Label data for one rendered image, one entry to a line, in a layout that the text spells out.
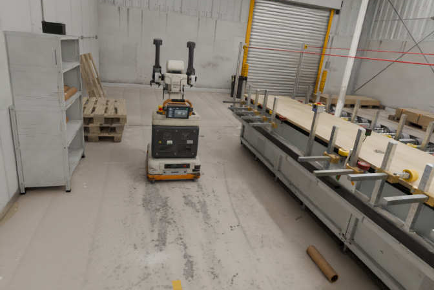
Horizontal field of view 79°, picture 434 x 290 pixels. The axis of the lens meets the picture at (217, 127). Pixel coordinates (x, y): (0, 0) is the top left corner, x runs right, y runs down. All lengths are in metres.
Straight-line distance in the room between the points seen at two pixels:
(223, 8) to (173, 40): 1.99
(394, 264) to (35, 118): 3.19
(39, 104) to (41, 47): 0.52
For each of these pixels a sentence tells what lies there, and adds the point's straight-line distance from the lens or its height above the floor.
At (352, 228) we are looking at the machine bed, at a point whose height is 0.28.
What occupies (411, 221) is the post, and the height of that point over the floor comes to 0.78.
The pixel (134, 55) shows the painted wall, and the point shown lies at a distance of 9.12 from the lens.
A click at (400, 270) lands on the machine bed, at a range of 2.45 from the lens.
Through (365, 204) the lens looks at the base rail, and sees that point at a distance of 2.13.
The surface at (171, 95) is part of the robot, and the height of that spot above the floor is 0.97.
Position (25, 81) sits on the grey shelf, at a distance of 2.93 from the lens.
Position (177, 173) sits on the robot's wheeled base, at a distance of 3.21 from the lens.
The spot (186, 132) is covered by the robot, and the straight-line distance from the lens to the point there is 3.10.
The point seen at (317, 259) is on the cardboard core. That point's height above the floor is 0.06.
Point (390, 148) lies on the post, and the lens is 1.98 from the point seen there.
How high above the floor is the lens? 1.62
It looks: 17 degrees down
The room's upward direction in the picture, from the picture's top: 6 degrees clockwise
